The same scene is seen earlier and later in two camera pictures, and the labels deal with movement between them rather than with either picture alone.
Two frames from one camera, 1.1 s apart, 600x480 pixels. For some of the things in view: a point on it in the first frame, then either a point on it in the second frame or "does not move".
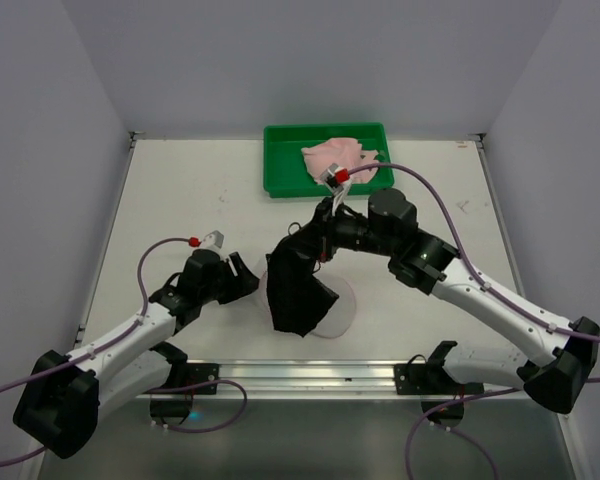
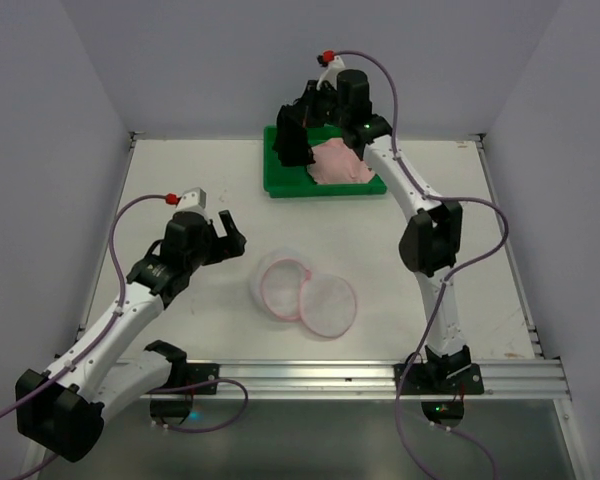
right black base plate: [424, 379] does not move
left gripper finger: [244, 287] to [235, 246]
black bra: [299, 298] to [292, 143]
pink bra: [345, 152] does not move
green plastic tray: [288, 173] does not move
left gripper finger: [240, 267] to [233, 234]
